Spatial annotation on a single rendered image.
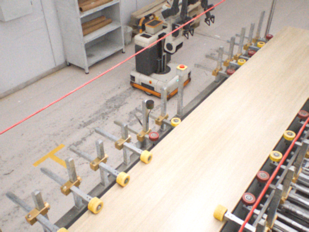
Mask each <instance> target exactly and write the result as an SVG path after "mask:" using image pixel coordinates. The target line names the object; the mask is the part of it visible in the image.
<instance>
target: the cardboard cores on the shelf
mask: <svg viewBox="0 0 309 232"><path fill-rule="evenodd" d="M112 1H113V0H77V2H78V6H79V10H80V11H81V12H84V11H87V10H90V9H92V8H95V7H97V6H100V5H103V4H106V3H109V2H112ZM110 23H112V19H111V18H108V19H105V16H104V15H103V16H100V17H97V18H95V19H93V20H90V21H87V22H85V23H82V24H81V26H82V33H83V36H85V35H87V34H89V33H91V32H93V31H96V30H97V29H99V28H101V27H103V26H106V25H108V24H110Z"/></svg>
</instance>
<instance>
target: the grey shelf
mask: <svg viewBox="0 0 309 232"><path fill-rule="evenodd" d="M54 1H55V6H56V11H57V17H58V22H59V25H60V30H61V36H62V40H63V46H64V51H65V56H66V59H67V66H70V64H69V63H71V64H75V65H77V66H79V67H81V68H83V69H85V74H89V70H88V67H90V66H91V65H93V64H94V63H95V62H97V61H99V60H102V59H104V58H106V57H107V56H110V55H111V54H113V53H115V52H117V51H118V50H120V49H122V48H123V52H122V53H123V54H124V53H125V44H124V36H123V21H122V5H121V0H113V1H112V2H109V3H106V4H103V5H100V6H97V7H95V8H92V9H90V10H87V11H84V12H81V11H80V10H79V6H78V2H77V0H54ZM103 15H104V16H105V19H108V18H111V19H112V23H110V24H108V25H106V26H103V27H101V28H99V29H97V30H96V31H93V32H91V33H89V34H87V35H85V36H83V33H82V26H81V24H82V23H85V22H87V21H90V20H93V19H95V18H97V17H100V16H103Z"/></svg>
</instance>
